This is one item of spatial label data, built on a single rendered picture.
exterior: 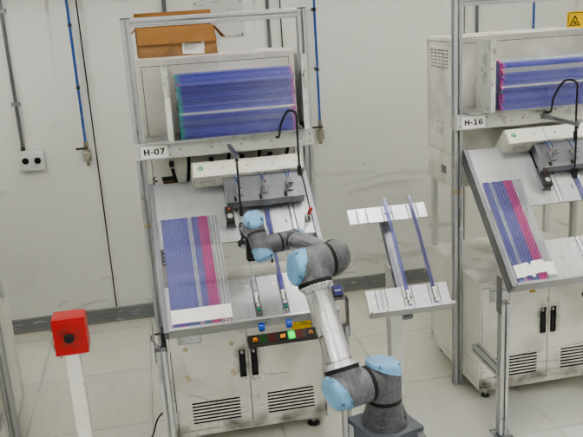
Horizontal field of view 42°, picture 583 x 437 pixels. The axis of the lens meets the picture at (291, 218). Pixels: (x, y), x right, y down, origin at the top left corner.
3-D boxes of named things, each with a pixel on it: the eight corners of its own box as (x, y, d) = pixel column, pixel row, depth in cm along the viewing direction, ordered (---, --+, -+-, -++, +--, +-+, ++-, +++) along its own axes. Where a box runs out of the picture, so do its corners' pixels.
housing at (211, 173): (301, 185, 343) (304, 166, 331) (193, 196, 335) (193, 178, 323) (298, 171, 347) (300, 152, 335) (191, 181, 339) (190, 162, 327)
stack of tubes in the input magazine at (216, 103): (298, 129, 327) (294, 66, 320) (180, 140, 318) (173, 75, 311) (292, 125, 339) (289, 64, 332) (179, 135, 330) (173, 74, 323)
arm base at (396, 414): (416, 425, 248) (416, 398, 246) (378, 439, 242) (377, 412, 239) (390, 406, 261) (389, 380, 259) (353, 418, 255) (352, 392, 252)
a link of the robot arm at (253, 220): (247, 231, 280) (240, 210, 282) (245, 239, 290) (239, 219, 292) (267, 225, 282) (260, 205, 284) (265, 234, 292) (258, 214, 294)
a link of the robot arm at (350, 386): (383, 399, 238) (331, 238, 249) (343, 413, 232) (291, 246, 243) (365, 402, 249) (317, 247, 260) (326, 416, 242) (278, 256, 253)
